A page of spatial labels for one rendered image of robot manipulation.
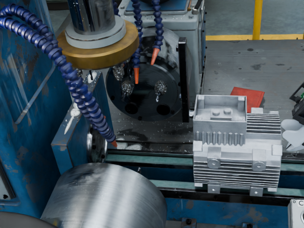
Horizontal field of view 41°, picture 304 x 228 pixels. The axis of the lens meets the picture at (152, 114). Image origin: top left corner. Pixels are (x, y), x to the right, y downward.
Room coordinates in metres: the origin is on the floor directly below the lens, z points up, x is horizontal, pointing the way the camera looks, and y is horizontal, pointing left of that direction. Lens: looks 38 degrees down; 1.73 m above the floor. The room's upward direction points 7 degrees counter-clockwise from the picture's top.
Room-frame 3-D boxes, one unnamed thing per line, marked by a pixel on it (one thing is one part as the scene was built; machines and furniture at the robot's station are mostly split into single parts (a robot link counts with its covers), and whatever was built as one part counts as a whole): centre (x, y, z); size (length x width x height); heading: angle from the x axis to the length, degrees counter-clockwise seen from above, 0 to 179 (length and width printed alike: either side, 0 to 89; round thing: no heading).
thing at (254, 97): (1.21, -0.35, 0.80); 0.15 x 0.12 x 0.01; 152
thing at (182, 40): (0.90, -0.10, 1.12); 0.04 x 0.03 x 0.26; 76
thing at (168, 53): (1.12, -0.02, 1.04); 0.41 x 0.25 x 0.25; 166
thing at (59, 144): (0.83, 0.21, 0.97); 0.30 x 0.11 x 0.34; 166
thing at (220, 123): (0.75, -0.16, 1.11); 0.12 x 0.11 x 0.07; 76
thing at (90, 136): (0.82, 0.15, 1.01); 0.15 x 0.02 x 0.15; 166
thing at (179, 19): (1.38, -0.08, 0.99); 0.35 x 0.31 x 0.37; 166
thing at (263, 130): (0.74, -0.20, 1.01); 0.20 x 0.19 x 0.19; 76
